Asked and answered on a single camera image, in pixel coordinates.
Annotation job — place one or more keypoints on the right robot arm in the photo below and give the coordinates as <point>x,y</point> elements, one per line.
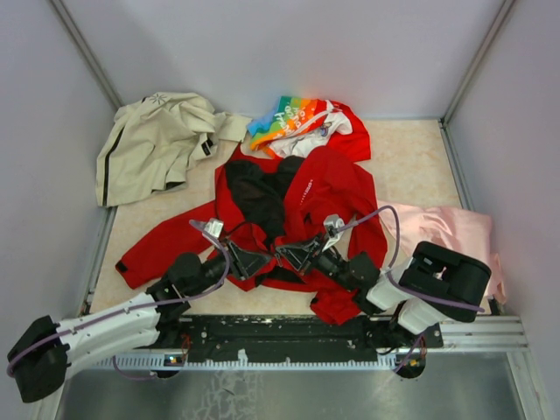
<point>434,285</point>

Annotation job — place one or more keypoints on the pink satin cloth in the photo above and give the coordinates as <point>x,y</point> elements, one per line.
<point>460,230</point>

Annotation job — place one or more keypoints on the rainbow white red garment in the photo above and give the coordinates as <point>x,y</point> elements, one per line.
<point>296,126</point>

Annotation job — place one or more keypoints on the right aluminium frame post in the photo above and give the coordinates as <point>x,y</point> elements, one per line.
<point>493,32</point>

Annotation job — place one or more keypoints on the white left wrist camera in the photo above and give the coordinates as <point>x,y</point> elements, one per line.
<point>213,228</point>

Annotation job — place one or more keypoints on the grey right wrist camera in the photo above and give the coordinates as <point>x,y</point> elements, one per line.
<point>332,225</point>

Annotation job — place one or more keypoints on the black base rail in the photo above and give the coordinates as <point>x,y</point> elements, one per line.
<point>301,338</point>

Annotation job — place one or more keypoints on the white slotted cable duct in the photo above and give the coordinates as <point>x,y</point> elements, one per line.
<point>161,360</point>

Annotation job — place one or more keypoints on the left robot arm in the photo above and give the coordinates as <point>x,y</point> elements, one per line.
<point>49,353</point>

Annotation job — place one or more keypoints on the aluminium frame post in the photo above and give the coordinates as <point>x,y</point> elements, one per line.
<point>86,52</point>
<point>493,32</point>

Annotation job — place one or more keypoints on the beige jacket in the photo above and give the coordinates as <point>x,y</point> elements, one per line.
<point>154,143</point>

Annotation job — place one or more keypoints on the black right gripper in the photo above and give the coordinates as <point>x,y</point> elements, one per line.
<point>299,255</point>

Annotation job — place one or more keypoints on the left aluminium frame post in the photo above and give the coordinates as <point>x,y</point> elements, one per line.
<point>86,52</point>

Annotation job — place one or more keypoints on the red jacket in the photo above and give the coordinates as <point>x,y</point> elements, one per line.
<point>266,203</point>

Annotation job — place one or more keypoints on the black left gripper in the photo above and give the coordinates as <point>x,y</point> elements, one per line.
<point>243,263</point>

